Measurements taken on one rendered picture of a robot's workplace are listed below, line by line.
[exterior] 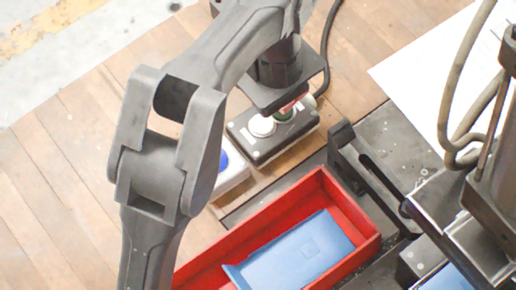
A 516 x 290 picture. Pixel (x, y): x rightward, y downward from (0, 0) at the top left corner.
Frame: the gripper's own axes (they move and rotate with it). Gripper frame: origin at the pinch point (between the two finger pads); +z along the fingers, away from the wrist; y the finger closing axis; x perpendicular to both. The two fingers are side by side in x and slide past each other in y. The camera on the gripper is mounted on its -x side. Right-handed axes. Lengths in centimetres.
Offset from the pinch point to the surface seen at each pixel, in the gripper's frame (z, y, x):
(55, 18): 94, -2, -103
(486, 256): -22.9, 2.0, 37.1
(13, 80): 94, 16, -94
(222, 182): 2.0, 11.7, 3.0
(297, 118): 1.9, -1.2, 1.7
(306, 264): 4.2, 9.9, 17.6
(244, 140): 1.9, 6.0, 0.1
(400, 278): 2.8, 2.5, 26.9
